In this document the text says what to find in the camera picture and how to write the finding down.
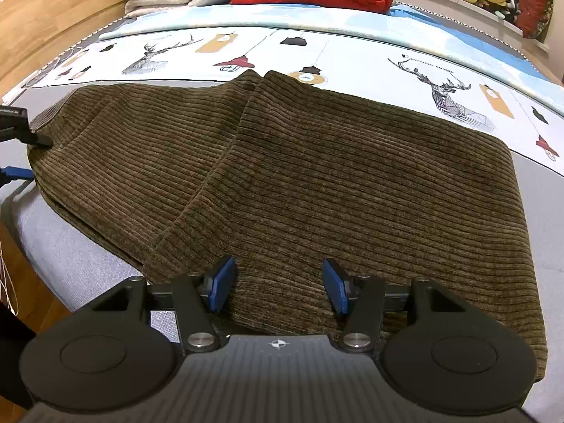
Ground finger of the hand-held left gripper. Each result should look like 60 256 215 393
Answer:
0 165 34 185
0 106 54 148

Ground wooden bed frame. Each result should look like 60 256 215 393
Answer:
0 0 128 98

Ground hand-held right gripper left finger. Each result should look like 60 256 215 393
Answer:
90 256 239 355

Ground brown corduroy pants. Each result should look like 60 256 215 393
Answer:
26 69 549 384

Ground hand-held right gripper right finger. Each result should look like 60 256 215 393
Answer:
323 258 472 354

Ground deer printed bed sheet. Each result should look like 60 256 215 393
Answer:
22 4 564 172

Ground red patterned pillow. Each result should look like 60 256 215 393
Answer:
515 0 554 39

